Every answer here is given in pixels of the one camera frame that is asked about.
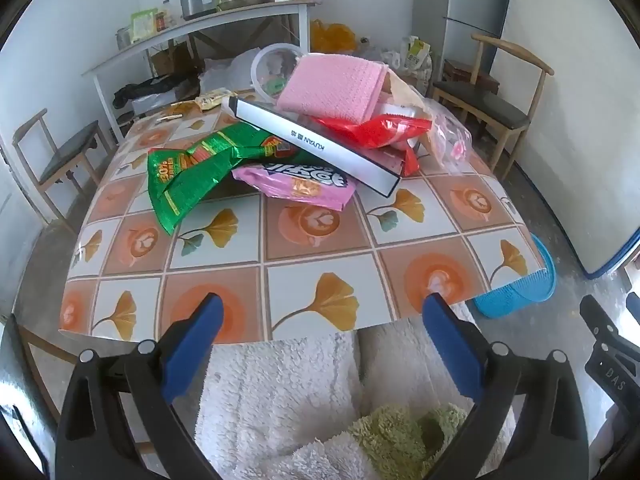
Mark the pink snack bag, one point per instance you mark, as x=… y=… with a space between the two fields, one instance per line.
x=300 y=185

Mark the green label packet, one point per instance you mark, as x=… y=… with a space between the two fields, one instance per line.
x=143 y=25

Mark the red snack bag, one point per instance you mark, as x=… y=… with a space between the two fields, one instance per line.
x=380 y=132

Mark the long white black box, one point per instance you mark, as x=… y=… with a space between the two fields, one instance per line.
x=310 y=142

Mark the yellow snack packet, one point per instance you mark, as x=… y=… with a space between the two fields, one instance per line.
x=212 y=100

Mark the white side table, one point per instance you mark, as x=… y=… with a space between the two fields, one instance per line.
x=200 y=22

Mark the white bag green label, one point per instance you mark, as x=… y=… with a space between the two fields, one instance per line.
x=416 y=57

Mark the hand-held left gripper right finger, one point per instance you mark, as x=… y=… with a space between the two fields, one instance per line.
x=450 y=350

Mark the blue plastic basket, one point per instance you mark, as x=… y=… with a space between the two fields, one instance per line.
x=520 y=290

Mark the dark sauce bottle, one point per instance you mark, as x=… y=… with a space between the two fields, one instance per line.
x=161 y=21

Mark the silver refrigerator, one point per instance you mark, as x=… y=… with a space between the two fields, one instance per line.
x=475 y=10

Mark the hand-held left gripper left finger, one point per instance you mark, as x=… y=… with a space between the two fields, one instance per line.
x=195 y=350

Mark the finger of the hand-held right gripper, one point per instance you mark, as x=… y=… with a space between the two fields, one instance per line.
x=635 y=305
x=597 y=322

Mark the small wooden stool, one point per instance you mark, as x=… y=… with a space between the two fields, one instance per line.
x=467 y=72

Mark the clear round container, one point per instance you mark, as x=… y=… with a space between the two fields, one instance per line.
x=265 y=70

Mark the wooden chair dark seat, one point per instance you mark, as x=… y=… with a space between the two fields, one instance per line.
x=480 y=100
x=70 y=150

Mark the clear plastic bag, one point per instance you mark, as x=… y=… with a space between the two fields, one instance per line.
x=445 y=130

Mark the pink knitted cloth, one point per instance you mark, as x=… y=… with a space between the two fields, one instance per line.
x=332 y=85

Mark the yellow plastic bag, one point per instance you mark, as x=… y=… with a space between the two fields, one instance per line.
x=332 y=37

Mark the cardboard box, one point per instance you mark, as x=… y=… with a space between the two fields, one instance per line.
x=162 y=62

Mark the black bag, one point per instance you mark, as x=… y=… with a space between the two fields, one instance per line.
x=150 y=91

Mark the green snack bag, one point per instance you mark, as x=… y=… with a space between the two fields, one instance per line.
x=185 y=175

